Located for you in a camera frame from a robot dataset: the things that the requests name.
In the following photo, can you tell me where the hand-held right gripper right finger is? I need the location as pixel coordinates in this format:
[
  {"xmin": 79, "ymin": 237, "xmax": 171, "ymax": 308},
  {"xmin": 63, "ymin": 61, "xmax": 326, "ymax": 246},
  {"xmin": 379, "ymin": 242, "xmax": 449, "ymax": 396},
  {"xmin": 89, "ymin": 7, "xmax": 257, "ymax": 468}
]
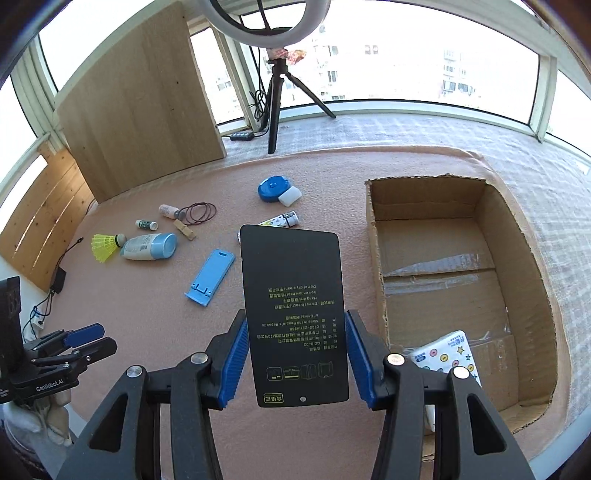
[{"xmin": 344, "ymin": 310, "xmax": 536, "ymax": 480}]

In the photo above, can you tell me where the yellow shuttlecock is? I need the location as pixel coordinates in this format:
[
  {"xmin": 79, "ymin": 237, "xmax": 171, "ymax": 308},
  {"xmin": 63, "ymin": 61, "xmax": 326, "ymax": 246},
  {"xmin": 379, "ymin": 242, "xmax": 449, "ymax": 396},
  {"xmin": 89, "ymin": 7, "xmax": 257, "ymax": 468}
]
[{"xmin": 91, "ymin": 233, "xmax": 127, "ymax": 264}]

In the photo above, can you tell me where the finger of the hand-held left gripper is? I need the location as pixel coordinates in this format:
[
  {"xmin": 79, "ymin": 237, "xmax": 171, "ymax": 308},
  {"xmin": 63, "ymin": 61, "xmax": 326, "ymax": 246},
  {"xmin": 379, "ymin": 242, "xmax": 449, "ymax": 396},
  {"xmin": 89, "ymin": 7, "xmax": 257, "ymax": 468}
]
[
  {"xmin": 30, "ymin": 337, "xmax": 118, "ymax": 376},
  {"xmin": 23, "ymin": 323, "xmax": 105, "ymax": 358}
]

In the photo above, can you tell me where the purple hair band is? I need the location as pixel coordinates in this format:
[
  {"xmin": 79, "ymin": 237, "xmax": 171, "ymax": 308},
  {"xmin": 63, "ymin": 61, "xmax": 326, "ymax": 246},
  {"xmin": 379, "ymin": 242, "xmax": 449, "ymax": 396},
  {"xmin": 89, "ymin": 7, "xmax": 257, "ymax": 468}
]
[{"xmin": 178, "ymin": 202, "xmax": 218, "ymax": 226}]

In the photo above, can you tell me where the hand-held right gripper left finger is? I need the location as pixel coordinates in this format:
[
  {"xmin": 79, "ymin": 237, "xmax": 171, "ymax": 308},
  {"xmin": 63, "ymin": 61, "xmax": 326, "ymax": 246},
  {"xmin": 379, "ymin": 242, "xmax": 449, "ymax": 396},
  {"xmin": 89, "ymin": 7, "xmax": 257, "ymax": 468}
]
[{"xmin": 55, "ymin": 309, "xmax": 250, "ymax": 480}]

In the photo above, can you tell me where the black power adapter with cable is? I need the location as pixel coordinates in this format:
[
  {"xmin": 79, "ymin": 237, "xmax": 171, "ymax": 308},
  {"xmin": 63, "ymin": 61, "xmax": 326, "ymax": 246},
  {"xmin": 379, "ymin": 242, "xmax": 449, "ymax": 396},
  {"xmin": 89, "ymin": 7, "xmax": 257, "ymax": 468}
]
[{"xmin": 48, "ymin": 237, "xmax": 85, "ymax": 295}]

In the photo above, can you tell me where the pink crumpled paper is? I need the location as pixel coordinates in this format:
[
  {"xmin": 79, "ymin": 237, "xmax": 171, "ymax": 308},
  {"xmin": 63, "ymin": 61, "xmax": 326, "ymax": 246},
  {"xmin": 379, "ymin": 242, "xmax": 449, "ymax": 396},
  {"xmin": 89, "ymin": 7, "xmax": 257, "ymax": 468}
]
[{"xmin": 265, "ymin": 47, "xmax": 306, "ymax": 66}]

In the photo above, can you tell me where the white and blue lotion bottle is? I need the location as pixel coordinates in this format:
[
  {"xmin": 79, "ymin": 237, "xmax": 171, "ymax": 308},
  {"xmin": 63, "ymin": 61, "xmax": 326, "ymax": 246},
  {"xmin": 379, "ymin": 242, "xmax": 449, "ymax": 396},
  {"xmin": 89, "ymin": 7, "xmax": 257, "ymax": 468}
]
[{"xmin": 120, "ymin": 233, "xmax": 178, "ymax": 261}]

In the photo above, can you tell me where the wooden slat panel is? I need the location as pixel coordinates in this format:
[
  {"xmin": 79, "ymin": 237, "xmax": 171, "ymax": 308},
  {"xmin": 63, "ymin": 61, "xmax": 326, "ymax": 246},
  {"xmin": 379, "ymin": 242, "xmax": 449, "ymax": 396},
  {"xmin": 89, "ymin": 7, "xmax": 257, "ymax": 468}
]
[{"xmin": 0, "ymin": 143, "xmax": 97, "ymax": 292}]

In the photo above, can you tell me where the blue phone stand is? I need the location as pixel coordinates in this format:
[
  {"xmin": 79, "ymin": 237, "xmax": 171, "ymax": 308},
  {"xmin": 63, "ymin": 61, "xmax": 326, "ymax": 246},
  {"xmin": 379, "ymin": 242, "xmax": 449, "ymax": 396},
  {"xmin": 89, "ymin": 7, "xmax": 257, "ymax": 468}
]
[{"xmin": 184, "ymin": 249, "xmax": 236, "ymax": 308}]

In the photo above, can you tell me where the black ring light cable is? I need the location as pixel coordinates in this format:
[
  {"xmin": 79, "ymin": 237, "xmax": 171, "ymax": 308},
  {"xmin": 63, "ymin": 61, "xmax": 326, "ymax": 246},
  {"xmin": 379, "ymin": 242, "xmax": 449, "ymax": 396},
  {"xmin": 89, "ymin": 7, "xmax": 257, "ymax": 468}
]
[{"xmin": 221, "ymin": 55, "xmax": 274, "ymax": 139}]

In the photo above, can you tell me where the printed white tissue pack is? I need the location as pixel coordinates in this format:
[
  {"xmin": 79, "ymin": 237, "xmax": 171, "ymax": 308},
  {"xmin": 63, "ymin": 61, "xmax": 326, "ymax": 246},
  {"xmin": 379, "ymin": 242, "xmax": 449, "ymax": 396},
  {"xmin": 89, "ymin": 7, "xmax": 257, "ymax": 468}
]
[{"xmin": 410, "ymin": 330, "xmax": 483, "ymax": 432}]

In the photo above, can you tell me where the round blue tape measure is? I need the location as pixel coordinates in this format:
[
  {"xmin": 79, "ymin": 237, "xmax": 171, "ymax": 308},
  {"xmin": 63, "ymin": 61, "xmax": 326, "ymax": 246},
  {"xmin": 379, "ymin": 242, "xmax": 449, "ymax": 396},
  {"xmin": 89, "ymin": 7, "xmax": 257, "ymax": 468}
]
[{"xmin": 257, "ymin": 177, "xmax": 293, "ymax": 202}]

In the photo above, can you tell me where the printed white tube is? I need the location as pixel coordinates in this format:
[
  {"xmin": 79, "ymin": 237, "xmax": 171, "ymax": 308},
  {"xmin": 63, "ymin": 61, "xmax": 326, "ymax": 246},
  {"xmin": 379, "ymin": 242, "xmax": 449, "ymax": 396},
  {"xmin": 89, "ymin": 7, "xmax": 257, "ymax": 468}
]
[{"xmin": 237, "ymin": 210, "xmax": 300, "ymax": 245}]

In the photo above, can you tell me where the black printed card package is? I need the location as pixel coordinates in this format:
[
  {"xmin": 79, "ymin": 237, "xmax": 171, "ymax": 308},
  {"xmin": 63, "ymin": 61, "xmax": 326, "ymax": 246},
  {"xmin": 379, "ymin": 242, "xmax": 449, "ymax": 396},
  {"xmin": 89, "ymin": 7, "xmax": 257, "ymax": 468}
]
[{"xmin": 239, "ymin": 224, "xmax": 350, "ymax": 409}]

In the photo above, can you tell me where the person's left hand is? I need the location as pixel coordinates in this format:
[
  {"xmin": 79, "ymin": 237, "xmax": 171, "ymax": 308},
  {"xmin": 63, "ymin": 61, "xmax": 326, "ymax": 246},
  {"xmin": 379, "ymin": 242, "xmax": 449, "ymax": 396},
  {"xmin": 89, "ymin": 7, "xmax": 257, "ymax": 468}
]
[{"xmin": 0, "ymin": 392, "xmax": 71, "ymax": 448}]

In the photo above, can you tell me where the brown cardboard box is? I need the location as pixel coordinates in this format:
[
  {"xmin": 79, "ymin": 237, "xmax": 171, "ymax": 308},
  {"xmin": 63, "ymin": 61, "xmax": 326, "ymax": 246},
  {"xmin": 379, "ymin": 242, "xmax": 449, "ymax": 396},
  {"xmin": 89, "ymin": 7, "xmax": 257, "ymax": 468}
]
[{"xmin": 365, "ymin": 174, "xmax": 560, "ymax": 464}]

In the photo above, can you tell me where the large light wooden board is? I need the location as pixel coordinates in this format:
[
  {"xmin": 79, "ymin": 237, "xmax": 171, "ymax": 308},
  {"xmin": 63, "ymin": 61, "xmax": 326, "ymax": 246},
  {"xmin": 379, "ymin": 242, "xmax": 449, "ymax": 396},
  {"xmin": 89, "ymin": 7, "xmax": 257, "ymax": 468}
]
[{"xmin": 54, "ymin": 0, "xmax": 227, "ymax": 204}]

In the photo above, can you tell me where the black tripod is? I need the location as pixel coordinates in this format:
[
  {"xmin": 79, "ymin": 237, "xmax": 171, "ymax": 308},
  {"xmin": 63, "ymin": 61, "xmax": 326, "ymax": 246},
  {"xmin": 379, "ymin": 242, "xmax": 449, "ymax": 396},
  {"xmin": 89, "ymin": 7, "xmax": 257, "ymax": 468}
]
[{"xmin": 265, "ymin": 46, "xmax": 337, "ymax": 155}]

